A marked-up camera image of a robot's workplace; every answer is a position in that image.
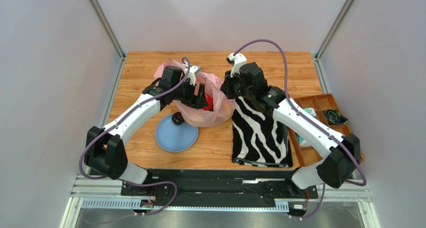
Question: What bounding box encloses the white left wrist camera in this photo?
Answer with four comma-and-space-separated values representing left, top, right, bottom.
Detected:
184, 65, 202, 86

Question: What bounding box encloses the dark purple mangosteen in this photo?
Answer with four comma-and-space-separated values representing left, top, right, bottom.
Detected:
171, 112, 185, 126

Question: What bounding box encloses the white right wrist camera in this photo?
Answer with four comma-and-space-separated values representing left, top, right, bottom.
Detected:
226, 53, 247, 78

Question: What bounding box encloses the aluminium frame rail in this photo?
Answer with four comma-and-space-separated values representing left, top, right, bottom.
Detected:
314, 0, 357, 61

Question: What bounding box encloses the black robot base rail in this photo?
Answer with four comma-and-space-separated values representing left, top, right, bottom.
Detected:
120, 168, 319, 208

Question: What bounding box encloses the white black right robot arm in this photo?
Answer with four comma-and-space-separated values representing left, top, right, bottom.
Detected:
221, 61, 361, 189

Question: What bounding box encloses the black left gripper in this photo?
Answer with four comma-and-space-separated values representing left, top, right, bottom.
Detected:
171, 77, 209, 110

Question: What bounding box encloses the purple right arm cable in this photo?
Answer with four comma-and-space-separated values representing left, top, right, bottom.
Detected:
232, 38, 368, 221

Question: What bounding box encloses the teal white blue sock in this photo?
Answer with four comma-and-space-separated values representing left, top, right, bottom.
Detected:
296, 107, 318, 148

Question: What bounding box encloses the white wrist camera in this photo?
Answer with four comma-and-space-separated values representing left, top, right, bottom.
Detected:
184, 65, 202, 86
226, 53, 247, 78

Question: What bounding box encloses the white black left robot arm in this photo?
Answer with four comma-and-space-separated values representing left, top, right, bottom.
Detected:
79, 65, 209, 185

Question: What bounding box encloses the pink peach-print plastic bag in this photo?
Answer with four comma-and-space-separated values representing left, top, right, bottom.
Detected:
173, 71, 235, 128

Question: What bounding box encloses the black white zebra towel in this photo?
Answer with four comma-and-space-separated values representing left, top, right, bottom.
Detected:
231, 97, 294, 168

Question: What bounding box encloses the left aluminium frame post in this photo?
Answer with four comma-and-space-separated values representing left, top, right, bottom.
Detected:
88, 0, 127, 61

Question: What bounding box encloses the dark blue yellow patterned cloth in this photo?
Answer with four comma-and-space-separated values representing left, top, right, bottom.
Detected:
323, 109, 349, 125

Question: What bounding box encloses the wooden compartment tray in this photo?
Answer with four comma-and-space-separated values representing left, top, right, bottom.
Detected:
288, 93, 352, 168

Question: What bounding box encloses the red apple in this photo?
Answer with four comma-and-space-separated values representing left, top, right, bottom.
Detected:
203, 93, 214, 111

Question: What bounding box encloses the blue plate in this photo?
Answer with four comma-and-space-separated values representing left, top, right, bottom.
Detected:
155, 114, 199, 153

